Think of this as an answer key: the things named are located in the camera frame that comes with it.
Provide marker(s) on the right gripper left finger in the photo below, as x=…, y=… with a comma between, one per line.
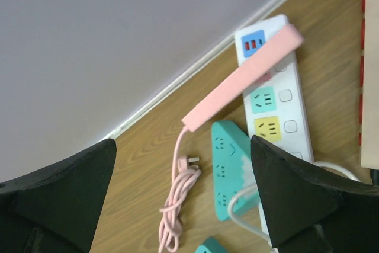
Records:
x=57, y=208

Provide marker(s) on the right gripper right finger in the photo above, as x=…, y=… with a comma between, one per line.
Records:
x=309, y=209

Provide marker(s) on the pink power strip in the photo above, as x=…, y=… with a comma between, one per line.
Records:
x=183, y=177

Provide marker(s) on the green triangular power strip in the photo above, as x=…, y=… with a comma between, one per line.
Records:
x=232, y=165

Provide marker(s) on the white multicolour power strip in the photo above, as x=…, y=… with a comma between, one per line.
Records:
x=274, y=105

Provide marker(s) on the wooden stick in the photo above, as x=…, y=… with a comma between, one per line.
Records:
x=368, y=105

